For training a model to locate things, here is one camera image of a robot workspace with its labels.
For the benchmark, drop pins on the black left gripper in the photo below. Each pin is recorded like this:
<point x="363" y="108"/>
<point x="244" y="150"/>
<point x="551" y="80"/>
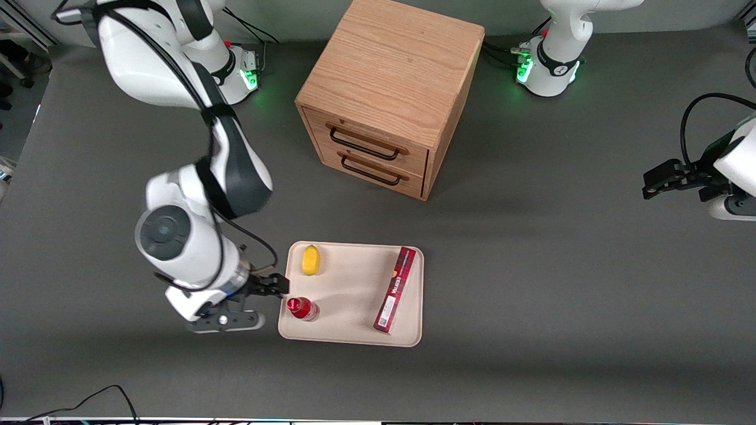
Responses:
<point x="700" y="173"/>

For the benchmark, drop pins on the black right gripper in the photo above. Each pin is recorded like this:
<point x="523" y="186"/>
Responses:
<point x="260" y="284"/>

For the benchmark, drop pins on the red coke bottle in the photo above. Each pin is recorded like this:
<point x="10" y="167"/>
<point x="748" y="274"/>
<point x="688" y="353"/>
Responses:
<point x="304" y="309"/>

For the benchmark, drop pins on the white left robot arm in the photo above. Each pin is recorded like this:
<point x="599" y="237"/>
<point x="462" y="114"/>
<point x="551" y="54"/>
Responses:
<point x="558" y="53"/>

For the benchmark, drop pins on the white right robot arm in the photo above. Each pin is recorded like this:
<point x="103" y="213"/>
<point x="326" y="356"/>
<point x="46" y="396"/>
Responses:
<point x="183" y="195"/>

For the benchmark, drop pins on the beige plastic tray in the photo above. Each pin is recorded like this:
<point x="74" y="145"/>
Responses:
<point x="354" y="295"/>

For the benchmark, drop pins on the yellow lemon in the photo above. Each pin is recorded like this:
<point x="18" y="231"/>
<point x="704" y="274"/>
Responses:
<point x="310" y="260"/>

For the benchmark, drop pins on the red cardboard snack box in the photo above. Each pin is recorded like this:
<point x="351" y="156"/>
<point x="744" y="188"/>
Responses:
<point x="396" y="289"/>

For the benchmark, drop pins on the wooden two-drawer cabinet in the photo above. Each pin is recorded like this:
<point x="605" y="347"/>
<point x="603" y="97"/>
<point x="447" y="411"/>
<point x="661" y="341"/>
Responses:
<point x="390" y="77"/>

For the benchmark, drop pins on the aluminium frame rail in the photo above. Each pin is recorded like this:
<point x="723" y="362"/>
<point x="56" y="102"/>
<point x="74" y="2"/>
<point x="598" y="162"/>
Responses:
<point x="26" y="26"/>

